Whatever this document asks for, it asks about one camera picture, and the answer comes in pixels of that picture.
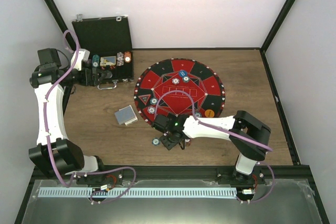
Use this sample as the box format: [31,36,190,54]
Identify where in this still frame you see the black aluminium frame post right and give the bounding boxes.
[261,0,312,51]

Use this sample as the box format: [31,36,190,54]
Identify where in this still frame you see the black poker case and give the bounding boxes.
[72,16,134,84]

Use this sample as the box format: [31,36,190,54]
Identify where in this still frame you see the green chip stack in case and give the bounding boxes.
[91,55,100,68]

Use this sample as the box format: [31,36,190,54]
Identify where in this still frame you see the orange chips in case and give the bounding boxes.
[124,51,132,63]

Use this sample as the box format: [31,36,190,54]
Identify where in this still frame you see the blue white chip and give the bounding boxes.
[172,78,180,84]
[148,106,156,114]

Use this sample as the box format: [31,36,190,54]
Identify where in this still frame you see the green poker chip stack table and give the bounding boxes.
[152,138,160,146]

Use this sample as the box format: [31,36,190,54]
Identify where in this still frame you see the clear dealer button in case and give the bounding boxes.
[101,71,113,79]

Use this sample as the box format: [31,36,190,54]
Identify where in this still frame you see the blue white chips in case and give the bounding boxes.
[116,52,124,66]

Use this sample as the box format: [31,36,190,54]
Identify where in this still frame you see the metal sheet front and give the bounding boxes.
[22,179,322,223]

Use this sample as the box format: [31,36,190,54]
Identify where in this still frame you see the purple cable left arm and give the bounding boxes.
[44,30,85,188]

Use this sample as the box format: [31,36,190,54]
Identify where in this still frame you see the triangular all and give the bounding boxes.
[139,94,151,106]

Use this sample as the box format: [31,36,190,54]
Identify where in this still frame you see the silver case handle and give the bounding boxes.
[97,80,118,90]

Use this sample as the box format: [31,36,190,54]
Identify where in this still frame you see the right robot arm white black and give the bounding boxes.
[152,111,272,184]

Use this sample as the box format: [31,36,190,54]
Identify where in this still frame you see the light blue slotted cable duct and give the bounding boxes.
[38,187,237,199]

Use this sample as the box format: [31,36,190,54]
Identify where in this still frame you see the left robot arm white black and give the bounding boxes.
[28,48,107,184]

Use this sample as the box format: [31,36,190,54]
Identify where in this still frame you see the brown poker chip stack table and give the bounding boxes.
[185,139,191,146]

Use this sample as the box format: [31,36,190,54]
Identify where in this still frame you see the black aluminium frame post left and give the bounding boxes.
[28,0,79,51]

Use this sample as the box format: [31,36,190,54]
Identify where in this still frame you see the round red black poker mat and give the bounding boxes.
[133,58,225,124]

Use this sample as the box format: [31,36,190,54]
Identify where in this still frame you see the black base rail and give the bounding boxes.
[30,165,313,186]

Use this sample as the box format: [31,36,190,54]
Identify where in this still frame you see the blue small blind button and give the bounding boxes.
[178,70,187,78]

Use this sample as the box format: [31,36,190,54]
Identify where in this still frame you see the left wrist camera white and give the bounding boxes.
[71,49,90,71]

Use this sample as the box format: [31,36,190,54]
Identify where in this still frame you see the card deck in case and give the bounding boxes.
[100,56,116,67]

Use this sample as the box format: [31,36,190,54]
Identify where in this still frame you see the white card box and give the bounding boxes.
[124,118,138,126]

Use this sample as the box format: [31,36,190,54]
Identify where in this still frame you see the orange round button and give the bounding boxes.
[204,109,215,118]

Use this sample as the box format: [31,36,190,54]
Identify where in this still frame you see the black aluminium frame post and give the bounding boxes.
[261,0,312,51]
[28,0,79,51]

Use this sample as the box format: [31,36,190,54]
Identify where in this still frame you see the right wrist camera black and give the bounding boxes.
[151,114,176,133]

